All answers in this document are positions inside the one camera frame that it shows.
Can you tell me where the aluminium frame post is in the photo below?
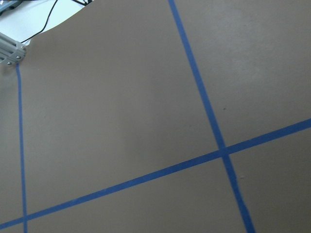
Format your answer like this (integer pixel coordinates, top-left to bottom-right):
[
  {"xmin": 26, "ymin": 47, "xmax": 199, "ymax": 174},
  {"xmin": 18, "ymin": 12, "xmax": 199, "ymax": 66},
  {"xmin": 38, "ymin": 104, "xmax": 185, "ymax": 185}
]
[{"xmin": 0, "ymin": 33, "xmax": 27, "ymax": 66}]

